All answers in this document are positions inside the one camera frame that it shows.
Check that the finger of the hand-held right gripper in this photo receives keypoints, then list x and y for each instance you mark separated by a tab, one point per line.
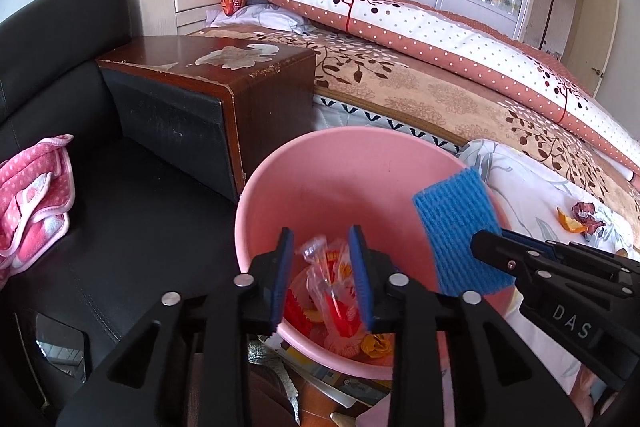
530	243
500	254

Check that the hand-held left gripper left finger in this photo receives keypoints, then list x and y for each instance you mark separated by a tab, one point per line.
280	277

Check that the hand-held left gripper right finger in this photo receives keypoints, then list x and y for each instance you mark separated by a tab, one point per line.
360	277

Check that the clear red printed wrapper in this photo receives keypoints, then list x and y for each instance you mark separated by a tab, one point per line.
330	287

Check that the red foam fruit net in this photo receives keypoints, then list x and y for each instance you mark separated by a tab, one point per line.
300	312

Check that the blue scouring cloth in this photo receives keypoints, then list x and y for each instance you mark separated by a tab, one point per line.
455	227

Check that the pink plastic basin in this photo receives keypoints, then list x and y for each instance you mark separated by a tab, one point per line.
325	177

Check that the orange peel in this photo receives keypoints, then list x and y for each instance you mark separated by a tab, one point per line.
570	223

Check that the white floral cloth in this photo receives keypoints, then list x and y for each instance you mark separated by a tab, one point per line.
525	192

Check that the crumpled red wrapper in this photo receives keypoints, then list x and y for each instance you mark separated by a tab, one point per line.
587	212

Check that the black leather sofa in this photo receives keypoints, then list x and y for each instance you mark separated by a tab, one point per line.
125	247

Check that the white quilted mattress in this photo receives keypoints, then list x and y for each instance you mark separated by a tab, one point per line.
340	114

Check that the beige floral blanket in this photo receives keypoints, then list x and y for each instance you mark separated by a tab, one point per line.
400	92

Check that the dark wooden nightstand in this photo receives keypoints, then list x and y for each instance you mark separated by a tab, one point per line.
190	67

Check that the white polka dot quilt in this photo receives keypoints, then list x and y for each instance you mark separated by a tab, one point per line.
425	27

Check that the pink polka dot cloth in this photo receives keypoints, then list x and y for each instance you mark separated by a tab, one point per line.
30	207

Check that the white pillow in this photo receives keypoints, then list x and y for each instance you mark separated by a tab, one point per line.
260	17

